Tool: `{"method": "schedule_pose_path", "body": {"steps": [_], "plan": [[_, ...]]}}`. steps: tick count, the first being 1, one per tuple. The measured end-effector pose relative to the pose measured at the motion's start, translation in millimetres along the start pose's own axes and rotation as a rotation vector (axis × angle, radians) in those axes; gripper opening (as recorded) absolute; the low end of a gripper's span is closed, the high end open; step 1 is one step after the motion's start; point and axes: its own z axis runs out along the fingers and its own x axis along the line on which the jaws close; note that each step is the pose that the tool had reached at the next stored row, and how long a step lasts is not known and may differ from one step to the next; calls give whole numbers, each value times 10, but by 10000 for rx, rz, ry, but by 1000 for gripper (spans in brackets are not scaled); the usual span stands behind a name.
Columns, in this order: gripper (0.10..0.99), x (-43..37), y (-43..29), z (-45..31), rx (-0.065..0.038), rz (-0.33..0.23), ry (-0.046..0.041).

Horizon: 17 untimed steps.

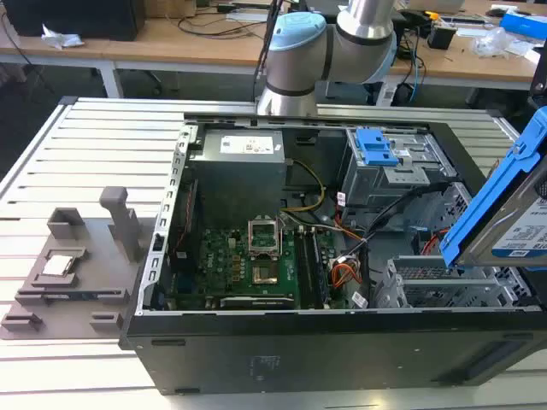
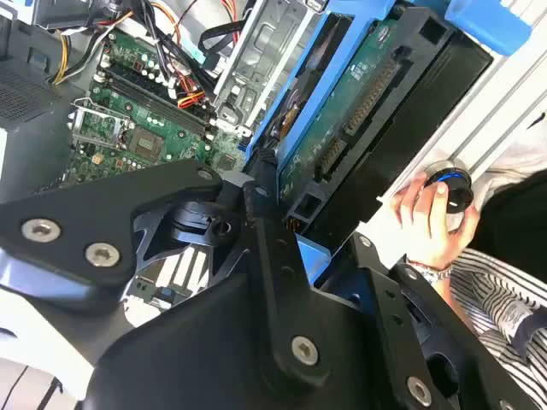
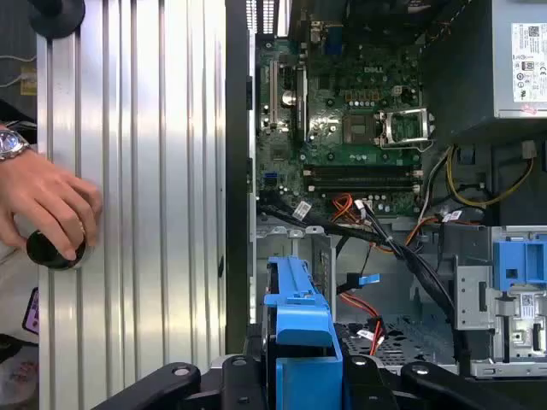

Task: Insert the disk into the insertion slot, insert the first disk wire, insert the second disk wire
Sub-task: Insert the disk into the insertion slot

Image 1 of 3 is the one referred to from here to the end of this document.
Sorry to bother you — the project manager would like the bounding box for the silver metal drive cage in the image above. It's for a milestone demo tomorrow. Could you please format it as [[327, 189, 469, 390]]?
[[344, 127, 459, 232]]

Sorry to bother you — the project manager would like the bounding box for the black open PC case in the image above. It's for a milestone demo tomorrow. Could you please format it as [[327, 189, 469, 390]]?
[[118, 111, 547, 396]]

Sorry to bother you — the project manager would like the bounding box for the grey power supply unit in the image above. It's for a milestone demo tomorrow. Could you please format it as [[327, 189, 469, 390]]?
[[187, 127, 286, 214]]

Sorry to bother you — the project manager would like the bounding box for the metal socket cover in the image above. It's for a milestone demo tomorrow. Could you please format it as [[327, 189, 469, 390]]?
[[248, 217, 281, 258]]

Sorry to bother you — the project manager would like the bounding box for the black graphics card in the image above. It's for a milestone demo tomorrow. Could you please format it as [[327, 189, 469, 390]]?
[[219, 296, 296, 310]]

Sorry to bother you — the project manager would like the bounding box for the green motherboard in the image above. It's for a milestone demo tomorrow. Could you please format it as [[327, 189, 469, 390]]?
[[168, 225, 356, 311]]

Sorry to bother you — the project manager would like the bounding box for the yellow and black wire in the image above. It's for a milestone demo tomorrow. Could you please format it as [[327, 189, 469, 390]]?
[[283, 159, 326, 213]]

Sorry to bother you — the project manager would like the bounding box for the blue cardboard box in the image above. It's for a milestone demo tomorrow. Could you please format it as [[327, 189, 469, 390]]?
[[498, 7, 547, 44]]

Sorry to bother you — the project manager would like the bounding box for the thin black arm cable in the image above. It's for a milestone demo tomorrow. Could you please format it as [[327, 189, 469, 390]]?
[[252, 0, 285, 100]]

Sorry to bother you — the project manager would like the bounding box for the silver CPU chip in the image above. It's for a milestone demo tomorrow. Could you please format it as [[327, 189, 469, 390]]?
[[42, 255, 72, 276]]

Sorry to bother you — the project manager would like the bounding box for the crumpled white paper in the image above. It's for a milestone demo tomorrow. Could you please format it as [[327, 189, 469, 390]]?
[[40, 23, 85, 50]]

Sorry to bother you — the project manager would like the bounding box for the black case fan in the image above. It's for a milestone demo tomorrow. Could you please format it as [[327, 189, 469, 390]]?
[[168, 179, 202, 274]]

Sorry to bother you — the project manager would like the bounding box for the perforated metal disk bay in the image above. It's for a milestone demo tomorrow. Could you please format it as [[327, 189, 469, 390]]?
[[374, 255, 535, 309]]

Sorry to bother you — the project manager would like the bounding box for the small black box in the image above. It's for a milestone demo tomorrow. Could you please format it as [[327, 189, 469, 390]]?
[[426, 23, 456, 50]]

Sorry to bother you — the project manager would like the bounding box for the large black box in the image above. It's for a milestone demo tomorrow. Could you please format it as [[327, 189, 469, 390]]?
[[3, 0, 145, 43]]

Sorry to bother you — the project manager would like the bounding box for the clear plastic bag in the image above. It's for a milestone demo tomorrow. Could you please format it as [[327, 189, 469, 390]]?
[[469, 26, 516, 59]]

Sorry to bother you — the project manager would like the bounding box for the thick black internal cable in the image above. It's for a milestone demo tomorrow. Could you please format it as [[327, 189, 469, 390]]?
[[362, 180, 450, 241]]

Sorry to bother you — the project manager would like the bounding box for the wooden desk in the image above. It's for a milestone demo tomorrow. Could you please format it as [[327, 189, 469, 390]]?
[[0, 0, 547, 91]]

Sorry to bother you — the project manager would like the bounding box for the black RAM slot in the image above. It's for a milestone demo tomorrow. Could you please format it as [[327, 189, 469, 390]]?
[[309, 230, 332, 307], [293, 230, 316, 309]]

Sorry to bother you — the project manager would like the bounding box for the orange wire bundle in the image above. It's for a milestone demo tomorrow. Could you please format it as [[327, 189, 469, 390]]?
[[331, 261, 364, 288]]

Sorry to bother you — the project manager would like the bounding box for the red disk wire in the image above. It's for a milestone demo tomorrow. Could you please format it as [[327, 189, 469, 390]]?
[[421, 232, 450, 258]]

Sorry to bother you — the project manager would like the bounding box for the blue plastic drive latch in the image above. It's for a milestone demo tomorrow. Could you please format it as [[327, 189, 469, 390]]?
[[355, 127, 399, 167]]

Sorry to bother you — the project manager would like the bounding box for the blue hanging cable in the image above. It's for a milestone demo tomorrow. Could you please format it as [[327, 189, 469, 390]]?
[[409, 33, 425, 103]]

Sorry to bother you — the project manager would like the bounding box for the grey parts rack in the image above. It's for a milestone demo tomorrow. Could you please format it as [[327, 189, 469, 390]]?
[[0, 186, 144, 341]]

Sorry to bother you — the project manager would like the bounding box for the CPU socket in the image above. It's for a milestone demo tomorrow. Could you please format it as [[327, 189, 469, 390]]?
[[251, 263, 279, 286]]

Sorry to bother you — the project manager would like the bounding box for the hard disk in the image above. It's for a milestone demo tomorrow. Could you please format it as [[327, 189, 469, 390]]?
[[439, 106, 547, 268]]

